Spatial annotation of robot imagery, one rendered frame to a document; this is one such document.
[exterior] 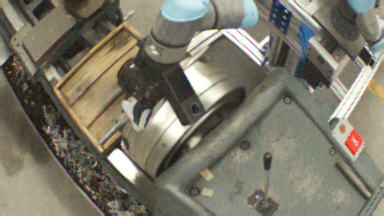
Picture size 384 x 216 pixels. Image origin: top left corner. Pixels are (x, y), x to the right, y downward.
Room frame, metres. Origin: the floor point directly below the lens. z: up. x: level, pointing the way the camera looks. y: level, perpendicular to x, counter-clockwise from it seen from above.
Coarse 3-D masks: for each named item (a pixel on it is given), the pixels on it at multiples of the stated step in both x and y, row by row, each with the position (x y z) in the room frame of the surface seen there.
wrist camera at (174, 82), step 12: (156, 72) 0.53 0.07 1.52; (168, 72) 0.53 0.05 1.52; (180, 72) 0.54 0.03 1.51; (168, 84) 0.51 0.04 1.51; (180, 84) 0.52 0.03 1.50; (168, 96) 0.50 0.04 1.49; (180, 96) 0.50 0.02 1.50; (192, 96) 0.51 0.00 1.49; (180, 108) 0.48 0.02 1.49; (192, 108) 0.49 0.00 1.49; (204, 108) 0.50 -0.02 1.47; (180, 120) 0.47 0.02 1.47; (192, 120) 0.47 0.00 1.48
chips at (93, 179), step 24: (24, 72) 0.99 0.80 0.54; (24, 96) 0.87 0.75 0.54; (48, 96) 0.90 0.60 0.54; (48, 120) 0.78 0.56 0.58; (48, 144) 0.69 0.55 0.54; (72, 144) 0.70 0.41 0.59; (72, 168) 0.61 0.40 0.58; (96, 168) 0.65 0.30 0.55; (96, 192) 0.54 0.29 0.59; (120, 192) 0.56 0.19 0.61
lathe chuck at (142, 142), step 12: (192, 72) 0.70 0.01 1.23; (204, 72) 0.71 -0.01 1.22; (216, 72) 0.73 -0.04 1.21; (192, 84) 0.67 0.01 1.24; (204, 84) 0.68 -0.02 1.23; (168, 108) 0.61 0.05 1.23; (156, 120) 0.58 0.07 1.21; (168, 120) 0.59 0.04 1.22; (132, 132) 0.57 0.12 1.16; (144, 132) 0.56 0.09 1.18; (156, 132) 0.56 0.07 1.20; (132, 144) 0.55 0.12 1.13; (144, 144) 0.54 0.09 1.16; (132, 156) 0.54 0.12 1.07; (144, 156) 0.52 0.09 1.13; (144, 168) 0.51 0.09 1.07
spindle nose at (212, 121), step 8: (216, 112) 0.64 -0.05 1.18; (224, 112) 0.65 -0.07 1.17; (208, 120) 0.62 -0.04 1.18; (216, 120) 0.62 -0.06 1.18; (200, 128) 0.60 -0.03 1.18; (208, 128) 0.60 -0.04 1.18; (192, 136) 0.58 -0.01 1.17; (200, 136) 0.58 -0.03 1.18; (184, 144) 0.56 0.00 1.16; (192, 144) 0.56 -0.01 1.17; (184, 152) 0.55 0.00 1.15; (176, 160) 0.54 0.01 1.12
